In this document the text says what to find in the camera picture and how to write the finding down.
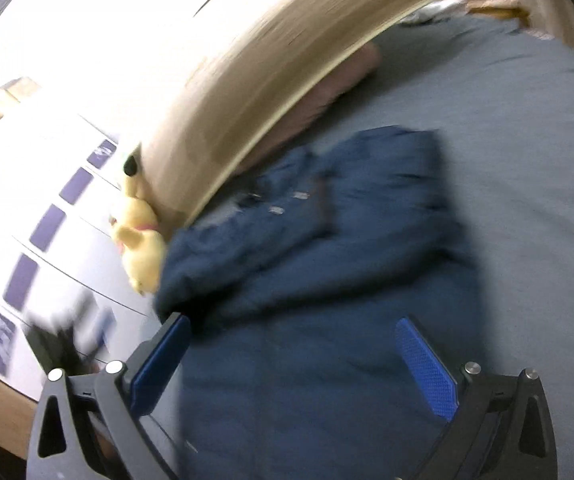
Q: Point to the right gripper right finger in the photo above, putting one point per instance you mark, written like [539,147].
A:
[497,426]

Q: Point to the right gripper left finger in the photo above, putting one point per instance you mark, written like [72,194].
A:
[63,441]

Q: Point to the navy quilted puffer jacket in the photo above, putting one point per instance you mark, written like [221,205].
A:
[293,370]

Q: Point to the yellow plush toy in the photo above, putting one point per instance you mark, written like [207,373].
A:
[136,232]

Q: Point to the white wardrobe with purple tiles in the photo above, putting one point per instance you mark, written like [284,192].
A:
[60,182]

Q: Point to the wooden bed headboard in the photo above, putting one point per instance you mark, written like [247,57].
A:
[244,64]

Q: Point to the grey bed cover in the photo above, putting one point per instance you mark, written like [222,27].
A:
[501,102]

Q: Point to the pink pillow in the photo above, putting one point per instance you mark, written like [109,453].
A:
[314,104]

